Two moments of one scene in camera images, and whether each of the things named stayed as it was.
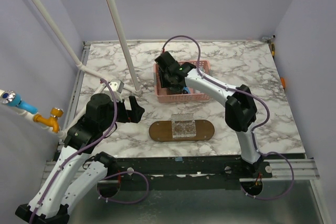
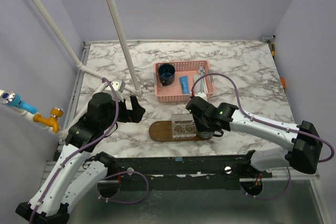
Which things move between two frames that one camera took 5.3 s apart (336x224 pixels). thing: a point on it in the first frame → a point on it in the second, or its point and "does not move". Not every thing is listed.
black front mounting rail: x=185 y=173 does not move
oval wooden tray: x=162 y=131 does not move
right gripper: x=164 y=83 → x=199 y=127
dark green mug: x=176 y=89 → x=209 y=134
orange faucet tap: x=52 y=120 does not move
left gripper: x=134 y=115 does not move
